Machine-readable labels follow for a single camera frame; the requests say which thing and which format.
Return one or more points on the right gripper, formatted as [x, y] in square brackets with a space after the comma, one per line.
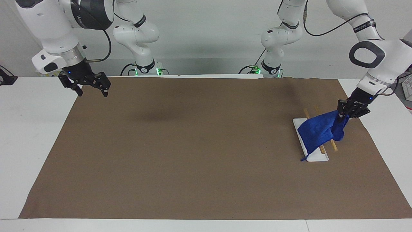
[79, 69]

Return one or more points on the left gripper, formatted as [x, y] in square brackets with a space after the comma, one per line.
[362, 99]

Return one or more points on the blue towel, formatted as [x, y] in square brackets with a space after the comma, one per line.
[317, 132]

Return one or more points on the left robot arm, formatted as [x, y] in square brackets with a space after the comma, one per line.
[386, 54]

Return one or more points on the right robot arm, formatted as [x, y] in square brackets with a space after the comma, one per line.
[58, 29]

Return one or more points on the black stand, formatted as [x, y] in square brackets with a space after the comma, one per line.
[7, 79]

